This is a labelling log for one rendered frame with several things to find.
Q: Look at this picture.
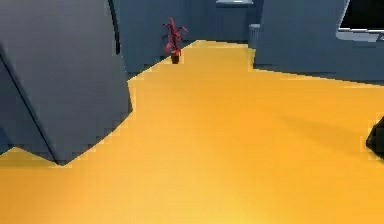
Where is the red potted house plant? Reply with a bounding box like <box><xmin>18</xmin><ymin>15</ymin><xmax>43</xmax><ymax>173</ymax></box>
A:
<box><xmin>161</xmin><ymin>17</ymin><xmax>190</xmax><ymax>65</ymax></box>

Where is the grey ribbed bin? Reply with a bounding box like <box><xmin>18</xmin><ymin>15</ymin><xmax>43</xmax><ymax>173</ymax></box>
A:
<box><xmin>248</xmin><ymin>23</ymin><xmax>261</xmax><ymax>50</ymax></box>

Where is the pale window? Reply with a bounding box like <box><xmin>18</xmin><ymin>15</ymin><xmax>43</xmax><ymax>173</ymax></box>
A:
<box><xmin>215</xmin><ymin>0</ymin><xmax>254</xmax><ymax>8</ymax></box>

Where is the grey fridge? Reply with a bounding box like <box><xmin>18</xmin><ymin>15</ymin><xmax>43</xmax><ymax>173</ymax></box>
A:
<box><xmin>0</xmin><ymin>0</ymin><xmax>134</xmax><ymax>166</ymax></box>

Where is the black object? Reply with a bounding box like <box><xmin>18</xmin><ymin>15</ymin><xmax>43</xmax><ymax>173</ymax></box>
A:
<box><xmin>365</xmin><ymin>116</ymin><xmax>384</xmax><ymax>160</ymax></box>

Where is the dark window with white frame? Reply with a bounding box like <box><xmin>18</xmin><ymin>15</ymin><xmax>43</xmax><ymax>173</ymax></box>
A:
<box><xmin>335</xmin><ymin>0</ymin><xmax>384</xmax><ymax>43</ymax></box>

